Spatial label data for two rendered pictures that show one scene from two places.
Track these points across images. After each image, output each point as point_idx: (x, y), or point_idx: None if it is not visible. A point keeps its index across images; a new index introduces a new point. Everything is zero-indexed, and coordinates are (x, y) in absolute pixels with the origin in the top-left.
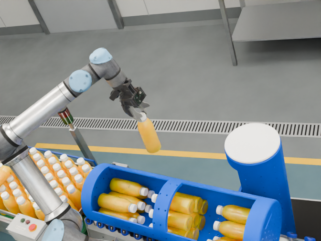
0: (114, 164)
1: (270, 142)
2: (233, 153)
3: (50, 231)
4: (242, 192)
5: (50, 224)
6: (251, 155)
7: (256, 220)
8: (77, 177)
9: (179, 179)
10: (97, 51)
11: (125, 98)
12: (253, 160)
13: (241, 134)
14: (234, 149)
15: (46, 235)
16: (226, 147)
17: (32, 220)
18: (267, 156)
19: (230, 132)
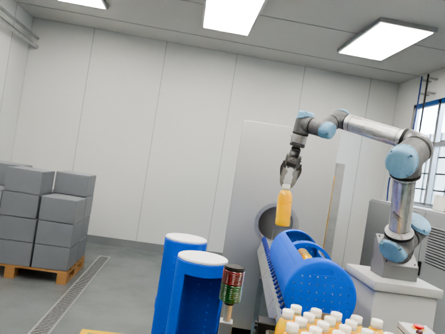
0: (256, 320)
1: (202, 252)
2: (220, 262)
3: (418, 215)
4: (281, 236)
5: (413, 220)
6: (219, 258)
7: (302, 231)
8: (318, 309)
9: (285, 248)
10: (304, 111)
11: (300, 157)
12: (224, 258)
13: (195, 258)
14: (214, 261)
15: (422, 222)
16: (213, 263)
17: (412, 331)
18: (218, 254)
19: (193, 260)
